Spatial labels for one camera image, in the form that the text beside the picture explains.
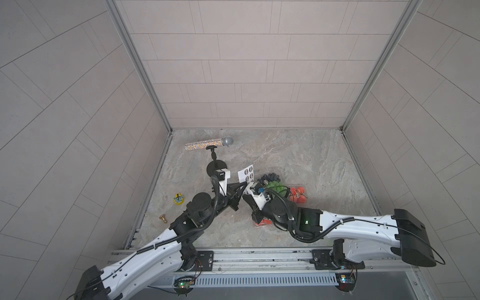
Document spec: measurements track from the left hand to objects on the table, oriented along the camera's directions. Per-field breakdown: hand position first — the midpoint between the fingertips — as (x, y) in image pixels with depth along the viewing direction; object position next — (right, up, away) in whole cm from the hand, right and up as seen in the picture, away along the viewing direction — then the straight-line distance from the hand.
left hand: (249, 185), depth 68 cm
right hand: (-2, -6, +1) cm, 6 cm away
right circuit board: (+36, -36, +1) cm, 51 cm away
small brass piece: (-38, -17, +13) cm, 44 cm away
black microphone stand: (-18, +4, +28) cm, 33 cm away
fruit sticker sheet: (-1, +4, -1) cm, 4 cm away
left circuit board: (-23, -34, -4) cm, 41 cm away
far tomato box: (+23, -8, +19) cm, 31 cm away
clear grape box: (+13, -4, +17) cm, 22 cm away
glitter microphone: (-10, +16, +13) cm, 23 cm away
